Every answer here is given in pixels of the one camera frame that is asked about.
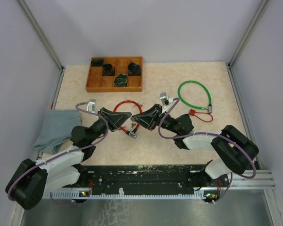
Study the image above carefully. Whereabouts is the red cable lock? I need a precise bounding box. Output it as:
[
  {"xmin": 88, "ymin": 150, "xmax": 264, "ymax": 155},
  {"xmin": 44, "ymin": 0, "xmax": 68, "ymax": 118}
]
[{"xmin": 113, "ymin": 100, "xmax": 142, "ymax": 138}]

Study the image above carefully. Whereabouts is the black orange rolled tie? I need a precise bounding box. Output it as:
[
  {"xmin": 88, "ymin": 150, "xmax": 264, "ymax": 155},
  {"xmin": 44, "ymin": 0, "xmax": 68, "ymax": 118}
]
[{"xmin": 102, "ymin": 64, "xmax": 115, "ymax": 76}]

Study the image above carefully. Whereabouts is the folded blue jeans cloth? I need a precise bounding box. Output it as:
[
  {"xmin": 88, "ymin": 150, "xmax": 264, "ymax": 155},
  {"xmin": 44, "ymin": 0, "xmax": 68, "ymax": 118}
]
[{"xmin": 33, "ymin": 109, "xmax": 82, "ymax": 154}]

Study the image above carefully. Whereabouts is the thin red wire padlock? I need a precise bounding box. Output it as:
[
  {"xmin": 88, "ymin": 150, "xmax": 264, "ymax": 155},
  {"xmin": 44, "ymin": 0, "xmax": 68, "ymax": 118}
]
[{"xmin": 189, "ymin": 109, "xmax": 214, "ymax": 123}]

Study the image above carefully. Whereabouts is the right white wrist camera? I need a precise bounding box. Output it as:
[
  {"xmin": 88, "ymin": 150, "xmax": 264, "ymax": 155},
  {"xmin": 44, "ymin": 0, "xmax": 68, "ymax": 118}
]
[{"xmin": 160, "ymin": 92, "xmax": 174, "ymax": 113}]

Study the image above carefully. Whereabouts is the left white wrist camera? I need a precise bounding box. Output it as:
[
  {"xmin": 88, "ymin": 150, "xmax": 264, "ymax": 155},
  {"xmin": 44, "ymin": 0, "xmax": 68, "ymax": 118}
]
[{"xmin": 86, "ymin": 99, "xmax": 96, "ymax": 113}]

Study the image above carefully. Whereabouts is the black dotted rolled tie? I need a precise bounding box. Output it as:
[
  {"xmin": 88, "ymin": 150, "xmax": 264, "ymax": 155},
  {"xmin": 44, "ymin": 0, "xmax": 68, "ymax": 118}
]
[{"xmin": 128, "ymin": 62, "xmax": 142, "ymax": 76}]

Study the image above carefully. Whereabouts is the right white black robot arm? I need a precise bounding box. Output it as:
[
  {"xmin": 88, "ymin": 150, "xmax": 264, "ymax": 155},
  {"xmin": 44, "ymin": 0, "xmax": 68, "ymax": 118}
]
[{"xmin": 131, "ymin": 104, "xmax": 259, "ymax": 188}]

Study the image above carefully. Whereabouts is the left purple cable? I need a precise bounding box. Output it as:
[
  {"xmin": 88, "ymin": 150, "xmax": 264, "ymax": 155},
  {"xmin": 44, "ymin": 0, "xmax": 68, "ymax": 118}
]
[{"xmin": 7, "ymin": 102, "xmax": 109, "ymax": 208}]

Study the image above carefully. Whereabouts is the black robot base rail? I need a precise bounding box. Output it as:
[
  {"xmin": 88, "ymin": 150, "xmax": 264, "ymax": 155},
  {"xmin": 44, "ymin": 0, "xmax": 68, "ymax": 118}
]
[{"xmin": 35, "ymin": 163, "xmax": 229, "ymax": 203}]

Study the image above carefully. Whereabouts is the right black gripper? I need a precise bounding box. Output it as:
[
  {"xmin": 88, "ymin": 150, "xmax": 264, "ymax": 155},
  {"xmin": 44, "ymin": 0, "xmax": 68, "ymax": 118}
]
[{"xmin": 131, "ymin": 104, "xmax": 180, "ymax": 134}]

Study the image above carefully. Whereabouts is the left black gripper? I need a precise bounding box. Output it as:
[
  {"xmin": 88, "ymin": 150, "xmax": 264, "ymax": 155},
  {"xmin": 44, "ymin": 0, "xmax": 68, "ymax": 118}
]
[{"xmin": 88, "ymin": 107, "xmax": 132, "ymax": 143}]

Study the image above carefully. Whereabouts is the blue yellow rolled tie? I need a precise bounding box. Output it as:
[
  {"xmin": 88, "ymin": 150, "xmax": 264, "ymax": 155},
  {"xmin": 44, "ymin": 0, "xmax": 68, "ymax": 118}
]
[{"xmin": 114, "ymin": 73, "xmax": 128, "ymax": 87}]

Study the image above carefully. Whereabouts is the purple cable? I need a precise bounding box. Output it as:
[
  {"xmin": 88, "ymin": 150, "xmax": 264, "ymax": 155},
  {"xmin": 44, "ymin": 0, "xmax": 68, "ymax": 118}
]
[
  {"xmin": 158, "ymin": 97, "xmax": 258, "ymax": 205},
  {"xmin": 7, "ymin": 102, "xmax": 109, "ymax": 208}
]

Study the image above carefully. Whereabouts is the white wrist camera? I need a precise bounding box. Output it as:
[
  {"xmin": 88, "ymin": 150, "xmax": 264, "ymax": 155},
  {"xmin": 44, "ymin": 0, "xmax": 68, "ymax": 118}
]
[
  {"xmin": 86, "ymin": 99, "xmax": 96, "ymax": 113},
  {"xmin": 160, "ymin": 92, "xmax": 174, "ymax": 113}
]

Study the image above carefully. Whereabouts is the green cable lock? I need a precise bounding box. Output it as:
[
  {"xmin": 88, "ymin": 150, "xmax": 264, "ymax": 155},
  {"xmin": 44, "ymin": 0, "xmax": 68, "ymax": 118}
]
[{"xmin": 177, "ymin": 80, "xmax": 212, "ymax": 113}]

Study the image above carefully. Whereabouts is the dark green rolled tie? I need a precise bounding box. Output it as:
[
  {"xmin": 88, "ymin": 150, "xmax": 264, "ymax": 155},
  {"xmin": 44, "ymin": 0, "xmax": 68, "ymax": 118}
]
[{"xmin": 91, "ymin": 58, "xmax": 104, "ymax": 67}]

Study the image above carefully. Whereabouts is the wooden compartment tray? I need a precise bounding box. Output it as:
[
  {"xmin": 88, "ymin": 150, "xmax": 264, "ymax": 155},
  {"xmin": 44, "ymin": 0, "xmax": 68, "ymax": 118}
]
[{"xmin": 85, "ymin": 56, "xmax": 143, "ymax": 92}]

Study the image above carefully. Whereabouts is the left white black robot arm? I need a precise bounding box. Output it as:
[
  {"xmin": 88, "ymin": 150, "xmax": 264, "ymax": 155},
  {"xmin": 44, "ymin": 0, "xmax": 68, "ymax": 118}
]
[{"xmin": 5, "ymin": 108, "xmax": 132, "ymax": 210}]

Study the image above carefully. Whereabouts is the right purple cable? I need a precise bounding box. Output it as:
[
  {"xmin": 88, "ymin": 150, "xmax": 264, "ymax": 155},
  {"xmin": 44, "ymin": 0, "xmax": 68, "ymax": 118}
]
[{"xmin": 158, "ymin": 97, "xmax": 258, "ymax": 205}]

